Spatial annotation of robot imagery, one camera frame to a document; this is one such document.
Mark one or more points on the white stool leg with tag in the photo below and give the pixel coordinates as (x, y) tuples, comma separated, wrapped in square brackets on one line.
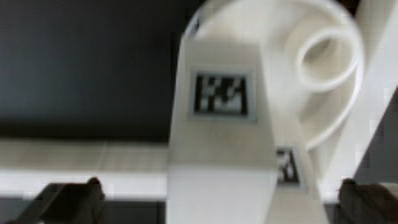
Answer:
[(298, 206)]

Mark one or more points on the white front fence bar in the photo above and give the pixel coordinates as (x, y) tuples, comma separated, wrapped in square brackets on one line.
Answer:
[(127, 164)]

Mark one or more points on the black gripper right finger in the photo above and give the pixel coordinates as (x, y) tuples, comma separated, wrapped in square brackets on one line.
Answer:
[(369, 203)]

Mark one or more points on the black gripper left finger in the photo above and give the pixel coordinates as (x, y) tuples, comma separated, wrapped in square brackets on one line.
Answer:
[(69, 204)]

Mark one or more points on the white round stool seat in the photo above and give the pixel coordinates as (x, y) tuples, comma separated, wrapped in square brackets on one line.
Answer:
[(280, 60)]

